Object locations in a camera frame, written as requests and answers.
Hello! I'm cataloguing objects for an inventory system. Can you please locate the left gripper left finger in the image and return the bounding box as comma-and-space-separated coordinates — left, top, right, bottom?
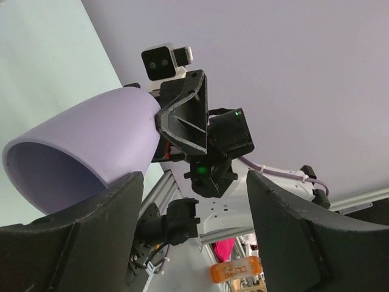
1, 172, 143, 291

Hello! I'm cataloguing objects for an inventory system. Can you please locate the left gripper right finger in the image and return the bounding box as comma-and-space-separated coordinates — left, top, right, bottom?
246, 170, 388, 291

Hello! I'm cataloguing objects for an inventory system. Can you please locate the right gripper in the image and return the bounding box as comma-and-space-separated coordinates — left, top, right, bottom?
149, 72, 255, 198

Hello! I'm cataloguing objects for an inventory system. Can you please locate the small purple cup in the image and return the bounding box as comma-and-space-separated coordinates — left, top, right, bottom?
2, 87, 160, 214

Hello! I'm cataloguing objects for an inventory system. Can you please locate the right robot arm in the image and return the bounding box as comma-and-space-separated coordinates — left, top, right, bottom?
134, 70, 329, 245

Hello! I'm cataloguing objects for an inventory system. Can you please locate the pink cloth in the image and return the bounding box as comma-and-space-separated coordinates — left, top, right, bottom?
213, 238, 235, 263

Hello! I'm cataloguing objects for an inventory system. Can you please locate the orange tool case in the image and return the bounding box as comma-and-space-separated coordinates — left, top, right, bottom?
210, 255, 263, 283

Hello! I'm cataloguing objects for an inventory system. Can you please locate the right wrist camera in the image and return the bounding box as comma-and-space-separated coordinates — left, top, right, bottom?
141, 43, 193, 91

